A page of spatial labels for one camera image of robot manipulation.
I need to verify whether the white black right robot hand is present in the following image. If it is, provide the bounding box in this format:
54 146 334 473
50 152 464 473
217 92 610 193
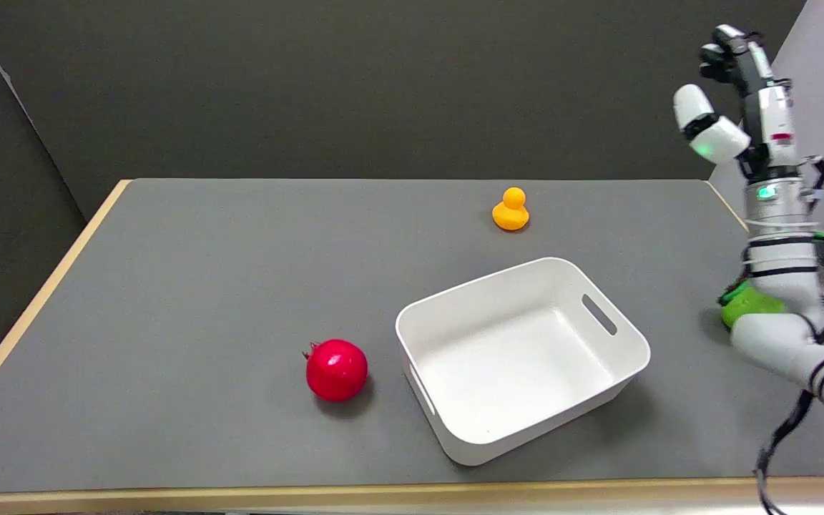
673 24 798 183

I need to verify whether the red pomegranate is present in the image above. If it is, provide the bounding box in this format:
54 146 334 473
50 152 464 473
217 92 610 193
302 338 370 403

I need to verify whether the white plastic bin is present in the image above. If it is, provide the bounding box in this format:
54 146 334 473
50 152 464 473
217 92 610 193
395 257 652 467

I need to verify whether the yellow rubber duck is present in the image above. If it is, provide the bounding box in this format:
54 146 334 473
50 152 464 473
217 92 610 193
491 187 531 232

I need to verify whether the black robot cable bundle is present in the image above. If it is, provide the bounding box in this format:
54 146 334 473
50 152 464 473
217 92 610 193
752 154 824 515

